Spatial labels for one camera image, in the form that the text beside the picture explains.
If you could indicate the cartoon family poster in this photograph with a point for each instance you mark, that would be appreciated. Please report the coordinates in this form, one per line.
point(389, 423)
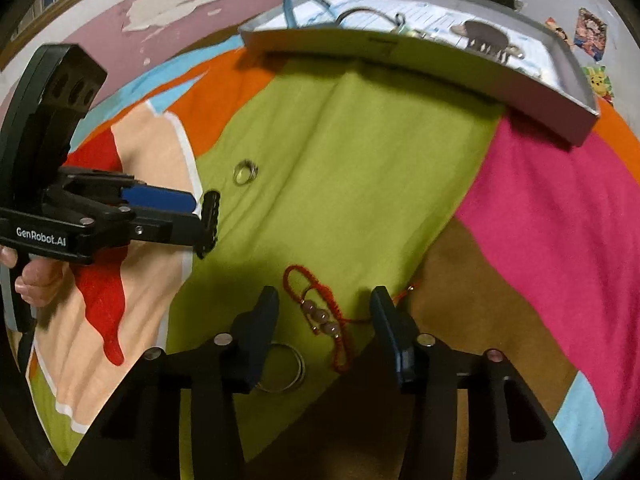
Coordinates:
point(559, 30)

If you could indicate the silver bangle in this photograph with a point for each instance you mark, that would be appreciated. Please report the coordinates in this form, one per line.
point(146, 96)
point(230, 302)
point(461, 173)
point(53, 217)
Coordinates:
point(301, 367)

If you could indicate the printed paper sheet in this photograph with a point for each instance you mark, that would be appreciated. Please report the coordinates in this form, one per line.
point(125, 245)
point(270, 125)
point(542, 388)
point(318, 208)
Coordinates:
point(440, 15)

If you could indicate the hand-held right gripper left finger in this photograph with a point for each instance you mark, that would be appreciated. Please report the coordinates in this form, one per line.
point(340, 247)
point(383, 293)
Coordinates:
point(257, 340)

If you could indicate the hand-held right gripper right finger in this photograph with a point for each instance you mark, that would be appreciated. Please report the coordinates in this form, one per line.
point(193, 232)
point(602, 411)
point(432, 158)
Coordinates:
point(395, 335)

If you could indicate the colourful printed blanket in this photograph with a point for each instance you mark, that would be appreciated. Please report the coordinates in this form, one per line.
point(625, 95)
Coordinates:
point(350, 185)

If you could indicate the black hair clip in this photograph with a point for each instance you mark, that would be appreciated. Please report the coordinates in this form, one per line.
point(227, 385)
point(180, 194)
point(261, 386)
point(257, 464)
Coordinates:
point(210, 220)

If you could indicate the brown claw hair clip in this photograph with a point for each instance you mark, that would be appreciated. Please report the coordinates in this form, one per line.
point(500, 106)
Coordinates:
point(487, 35)

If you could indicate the grey cardboard tray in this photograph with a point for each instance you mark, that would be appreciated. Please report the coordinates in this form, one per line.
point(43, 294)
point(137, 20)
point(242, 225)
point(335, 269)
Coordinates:
point(450, 80)

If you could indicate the wooden window sill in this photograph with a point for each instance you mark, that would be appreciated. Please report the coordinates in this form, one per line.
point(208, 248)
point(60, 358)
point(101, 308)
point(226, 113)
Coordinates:
point(60, 7)

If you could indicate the person's left hand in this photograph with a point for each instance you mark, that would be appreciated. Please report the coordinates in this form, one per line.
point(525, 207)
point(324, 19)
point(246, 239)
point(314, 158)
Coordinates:
point(37, 280)

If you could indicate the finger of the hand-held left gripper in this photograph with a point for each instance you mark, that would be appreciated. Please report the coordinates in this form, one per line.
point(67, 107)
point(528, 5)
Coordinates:
point(160, 200)
point(167, 227)

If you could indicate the cartoon fighter poster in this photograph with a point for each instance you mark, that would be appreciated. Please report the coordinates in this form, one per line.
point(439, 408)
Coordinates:
point(591, 32)

